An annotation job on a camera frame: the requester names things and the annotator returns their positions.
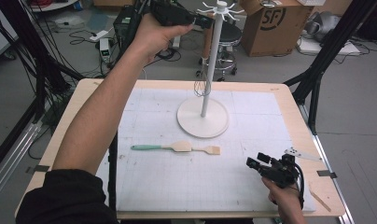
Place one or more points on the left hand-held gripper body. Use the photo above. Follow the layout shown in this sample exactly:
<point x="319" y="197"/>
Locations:
<point x="171" y="14"/>

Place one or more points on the brown cardboard box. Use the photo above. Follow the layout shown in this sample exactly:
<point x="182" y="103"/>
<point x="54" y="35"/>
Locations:
<point x="270" y="37"/>

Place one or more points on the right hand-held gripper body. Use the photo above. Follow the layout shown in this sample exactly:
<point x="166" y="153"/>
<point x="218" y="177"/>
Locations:
<point x="283" y="172"/>

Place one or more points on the aluminium rail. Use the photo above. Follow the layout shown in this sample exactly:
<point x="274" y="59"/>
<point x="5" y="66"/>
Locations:
<point x="12" y="158"/>
<point x="322" y="149"/>

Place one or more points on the person's right hand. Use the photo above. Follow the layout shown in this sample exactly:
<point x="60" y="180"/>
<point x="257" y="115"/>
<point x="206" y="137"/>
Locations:
<point x="287" y="205"/>

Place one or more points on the black stool with chrome base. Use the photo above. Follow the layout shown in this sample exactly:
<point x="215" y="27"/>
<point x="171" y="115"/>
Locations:
<point x="231" y="34"/>

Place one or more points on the white grid mat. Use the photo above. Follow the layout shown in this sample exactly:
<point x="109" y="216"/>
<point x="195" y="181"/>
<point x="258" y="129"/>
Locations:
<point x="177" y="180"/>

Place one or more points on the thin wooden stick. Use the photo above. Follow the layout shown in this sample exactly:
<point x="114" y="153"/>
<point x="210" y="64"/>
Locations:
<point x="320" y="201"/>

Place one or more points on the grey bag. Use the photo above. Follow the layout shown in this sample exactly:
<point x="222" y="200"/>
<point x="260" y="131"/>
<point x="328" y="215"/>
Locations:
<point x="328" y="23"/>

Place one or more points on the white power strip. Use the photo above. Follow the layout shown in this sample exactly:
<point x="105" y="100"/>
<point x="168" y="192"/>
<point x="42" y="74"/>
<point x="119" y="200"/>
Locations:
<point x="99" y="35"/>

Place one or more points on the person's left hand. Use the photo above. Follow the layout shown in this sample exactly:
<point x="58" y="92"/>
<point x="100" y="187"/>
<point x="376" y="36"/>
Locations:
<point x="155" y="37"/>

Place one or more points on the white flat board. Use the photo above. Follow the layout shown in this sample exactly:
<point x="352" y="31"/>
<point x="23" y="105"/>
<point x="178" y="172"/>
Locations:
<point x="314" y="46"/>

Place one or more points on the white utensil rack stand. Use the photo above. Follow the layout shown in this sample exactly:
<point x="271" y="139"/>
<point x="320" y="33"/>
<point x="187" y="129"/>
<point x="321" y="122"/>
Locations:
<point x="205" y="121"/>

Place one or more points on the black tape strip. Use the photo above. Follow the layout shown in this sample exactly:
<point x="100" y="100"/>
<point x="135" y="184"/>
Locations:
<point x="42" y="168"/>
<point x="326" y="174"/>

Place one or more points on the small wooden spatula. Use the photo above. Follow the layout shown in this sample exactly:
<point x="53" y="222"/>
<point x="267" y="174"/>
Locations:
<point x="214" y="150"/>

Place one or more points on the black metal frame stand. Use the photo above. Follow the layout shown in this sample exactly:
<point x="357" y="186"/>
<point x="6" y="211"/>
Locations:
<point x="332" y="40"/>
<point x="37" y="46"/>

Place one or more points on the white power supply unit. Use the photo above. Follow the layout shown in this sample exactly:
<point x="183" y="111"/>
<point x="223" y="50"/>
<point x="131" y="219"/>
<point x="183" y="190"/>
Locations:
<point x="104" y="49"/>

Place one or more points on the large black computer tower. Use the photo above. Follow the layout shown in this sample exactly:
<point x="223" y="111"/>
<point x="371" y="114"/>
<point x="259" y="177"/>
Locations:
<point x="122" y="28"/>

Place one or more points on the white keyboard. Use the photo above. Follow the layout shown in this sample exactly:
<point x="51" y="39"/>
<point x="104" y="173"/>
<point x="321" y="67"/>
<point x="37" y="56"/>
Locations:
<point x="311" y="2"/>

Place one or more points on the round white table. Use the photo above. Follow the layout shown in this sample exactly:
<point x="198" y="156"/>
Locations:
<point x="53" y="6"/>

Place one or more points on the white cabinet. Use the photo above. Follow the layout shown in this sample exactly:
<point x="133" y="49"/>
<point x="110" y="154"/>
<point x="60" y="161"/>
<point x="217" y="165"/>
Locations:
<point x="0" y="40"/>

